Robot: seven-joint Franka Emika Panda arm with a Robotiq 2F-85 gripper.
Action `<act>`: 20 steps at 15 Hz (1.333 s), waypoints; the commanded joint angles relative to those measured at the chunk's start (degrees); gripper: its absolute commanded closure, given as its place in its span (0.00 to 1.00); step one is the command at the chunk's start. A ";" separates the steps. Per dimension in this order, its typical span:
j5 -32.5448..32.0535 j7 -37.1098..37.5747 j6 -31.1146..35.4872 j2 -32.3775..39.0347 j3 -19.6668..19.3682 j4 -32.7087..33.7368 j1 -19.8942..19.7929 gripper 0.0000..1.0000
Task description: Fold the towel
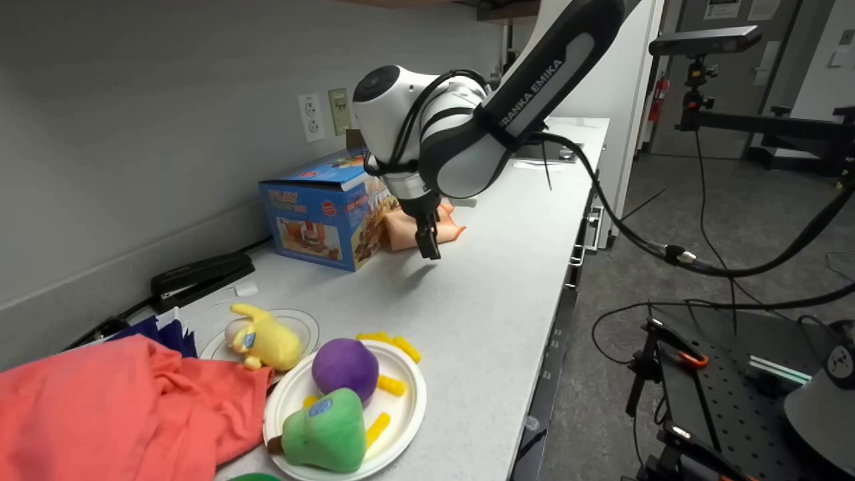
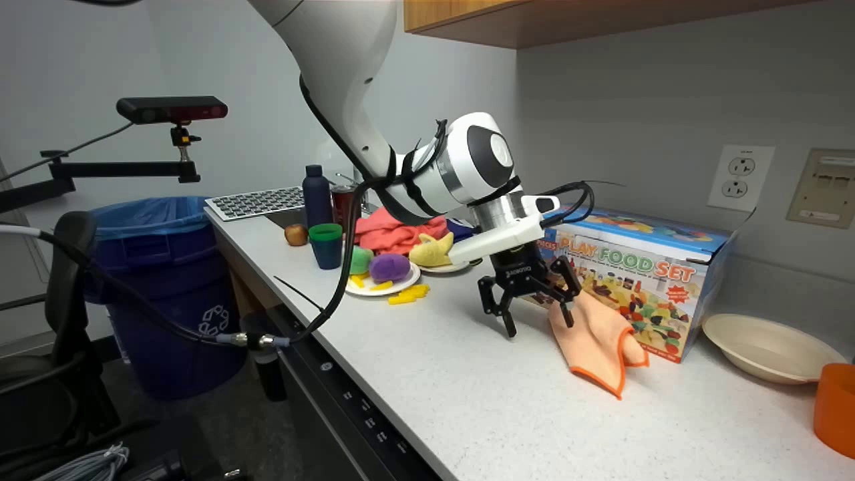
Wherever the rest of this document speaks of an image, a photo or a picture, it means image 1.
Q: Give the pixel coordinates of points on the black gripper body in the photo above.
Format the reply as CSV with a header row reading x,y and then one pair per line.
x,y
423,208

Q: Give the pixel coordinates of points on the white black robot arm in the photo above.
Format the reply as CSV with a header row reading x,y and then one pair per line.
x,y
535,80

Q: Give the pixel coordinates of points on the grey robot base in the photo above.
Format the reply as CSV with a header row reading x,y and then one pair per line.
x,y
824,409

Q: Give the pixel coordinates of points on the brown flat board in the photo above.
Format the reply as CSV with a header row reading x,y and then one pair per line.
x,y
356,139

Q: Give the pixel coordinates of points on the blue toy cardboard box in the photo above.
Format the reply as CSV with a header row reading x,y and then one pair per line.
x,y
316,214

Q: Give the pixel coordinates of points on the yellow toy fry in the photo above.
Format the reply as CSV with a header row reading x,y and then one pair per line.
x,y
377,428
391,385
375,338
408,349
312,401

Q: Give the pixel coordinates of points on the black induction cooktop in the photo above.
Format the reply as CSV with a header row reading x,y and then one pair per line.
x,y
556,152

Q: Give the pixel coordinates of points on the clear plastic plate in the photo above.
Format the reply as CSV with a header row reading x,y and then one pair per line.
x,y
303,325

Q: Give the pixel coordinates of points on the purple plush ball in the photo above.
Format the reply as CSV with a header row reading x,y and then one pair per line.
x,y
345,367

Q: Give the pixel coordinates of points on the white paper plate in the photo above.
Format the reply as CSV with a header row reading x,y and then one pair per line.
x,y
403,409

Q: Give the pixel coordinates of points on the yellow plush toy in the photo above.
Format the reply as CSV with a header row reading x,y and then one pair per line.
x,y
271,342

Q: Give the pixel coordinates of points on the green plush pear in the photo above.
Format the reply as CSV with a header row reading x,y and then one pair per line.
x,y
327,430

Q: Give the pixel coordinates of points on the white tall cabinet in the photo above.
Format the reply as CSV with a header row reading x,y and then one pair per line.
x,y
625,115

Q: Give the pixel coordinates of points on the black stapler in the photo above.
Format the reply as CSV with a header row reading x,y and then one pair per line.
x,y
202,274

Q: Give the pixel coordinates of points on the red fire extinguisher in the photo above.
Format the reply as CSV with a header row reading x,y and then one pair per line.
x,y
658,102

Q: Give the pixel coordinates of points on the dark blue cloth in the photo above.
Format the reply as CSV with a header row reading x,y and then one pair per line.
x,y
170,333

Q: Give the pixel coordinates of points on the green round object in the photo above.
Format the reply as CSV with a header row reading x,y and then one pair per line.
x,y
257,477

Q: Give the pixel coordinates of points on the black perforated table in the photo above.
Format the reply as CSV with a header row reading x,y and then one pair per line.
x,y
738,401

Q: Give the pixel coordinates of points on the green tape strip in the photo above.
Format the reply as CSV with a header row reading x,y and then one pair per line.
x,y
778,369

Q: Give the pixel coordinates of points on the coral red cloth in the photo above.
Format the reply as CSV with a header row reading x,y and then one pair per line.
x,y
97,409

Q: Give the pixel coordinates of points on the beige wall switch plate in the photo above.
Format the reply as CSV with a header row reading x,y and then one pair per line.
x,y
341,110

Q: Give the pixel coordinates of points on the white wall outlet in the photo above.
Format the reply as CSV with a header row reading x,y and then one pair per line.
x,y
313,115

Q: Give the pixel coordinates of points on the black stereo camera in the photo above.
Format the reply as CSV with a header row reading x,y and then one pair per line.
x,y
709,41

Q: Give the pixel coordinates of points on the black camera stand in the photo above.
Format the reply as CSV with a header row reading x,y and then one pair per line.
x,y
766,123

